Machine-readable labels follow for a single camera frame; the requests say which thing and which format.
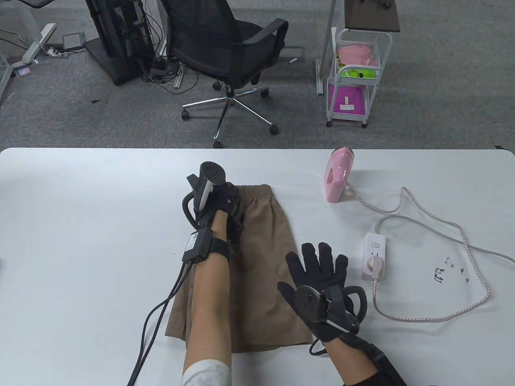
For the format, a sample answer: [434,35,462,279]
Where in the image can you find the person's right hand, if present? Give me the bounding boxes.
[278,242,359,343]

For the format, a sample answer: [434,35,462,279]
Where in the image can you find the person's left hand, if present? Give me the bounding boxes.
[195,183,242,230]

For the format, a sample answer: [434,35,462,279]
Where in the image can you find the white braided iron cord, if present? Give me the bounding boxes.
[345,186,491,322]

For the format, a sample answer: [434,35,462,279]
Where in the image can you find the brown shorts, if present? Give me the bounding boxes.
[165,184,313,353]

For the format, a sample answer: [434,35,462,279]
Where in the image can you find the pink electric iron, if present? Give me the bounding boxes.
[322,147,356,203]

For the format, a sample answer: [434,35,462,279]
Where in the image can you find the person's left forearm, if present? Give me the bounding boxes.
[183,209,234,374]

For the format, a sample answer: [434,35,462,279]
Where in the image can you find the black left hand tracker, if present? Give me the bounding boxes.
[182,162,238,226]

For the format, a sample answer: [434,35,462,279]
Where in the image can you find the black hand tracker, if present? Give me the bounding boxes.
[182,162,238,226]
[294,283,367,334]

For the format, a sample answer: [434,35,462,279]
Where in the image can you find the black right hand tracker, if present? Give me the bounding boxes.
[294,283,367,334]

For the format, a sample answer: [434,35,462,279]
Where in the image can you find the black labelled wrist box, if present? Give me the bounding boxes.
[182,229,214,264]

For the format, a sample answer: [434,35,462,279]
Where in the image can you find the black plain wrist box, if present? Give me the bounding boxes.
[362,341,407,386]

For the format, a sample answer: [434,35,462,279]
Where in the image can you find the white table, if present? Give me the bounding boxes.
[0,148,515,386]

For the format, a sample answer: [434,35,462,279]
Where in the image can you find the person's white lace sleeve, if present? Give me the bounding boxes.
[180,359,233,386]

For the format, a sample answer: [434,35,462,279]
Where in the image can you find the magenta box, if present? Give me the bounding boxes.
[328,84,369,115]

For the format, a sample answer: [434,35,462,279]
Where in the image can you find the black office chair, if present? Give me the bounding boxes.
[160,0,289,148]

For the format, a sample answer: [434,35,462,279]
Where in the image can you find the green plastic item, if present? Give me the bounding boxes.
[338,60,377,79]

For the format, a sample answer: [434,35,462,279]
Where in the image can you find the white rolling cart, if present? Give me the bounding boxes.
[326,27,393,129]

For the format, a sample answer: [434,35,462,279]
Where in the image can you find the black equipment tower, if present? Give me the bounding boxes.
[84,0,161,87]

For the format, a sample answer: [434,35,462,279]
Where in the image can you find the pink cloth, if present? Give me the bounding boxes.
[337,44,379,67]

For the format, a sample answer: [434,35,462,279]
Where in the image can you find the grey flat box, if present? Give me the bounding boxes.
[62,33,87,52]

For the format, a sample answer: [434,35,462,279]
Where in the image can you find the dark brown desk top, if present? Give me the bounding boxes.
[344,0,401,33]

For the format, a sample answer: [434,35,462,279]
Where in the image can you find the white desk foot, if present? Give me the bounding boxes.
[11,23,58,67]

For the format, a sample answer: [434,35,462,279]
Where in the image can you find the black left wrist strap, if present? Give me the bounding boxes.
[201,237,231,264]

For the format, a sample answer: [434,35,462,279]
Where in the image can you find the grey power strip cable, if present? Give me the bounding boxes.
[372,214,515,262]

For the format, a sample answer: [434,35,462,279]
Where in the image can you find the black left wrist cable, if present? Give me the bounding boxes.
[127,261,194,386]

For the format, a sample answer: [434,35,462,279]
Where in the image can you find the black floor cable bundle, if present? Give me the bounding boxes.
[141,56,198,95]

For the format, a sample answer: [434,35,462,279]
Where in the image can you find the white metal frame leg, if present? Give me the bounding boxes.
[315,0,338,96]

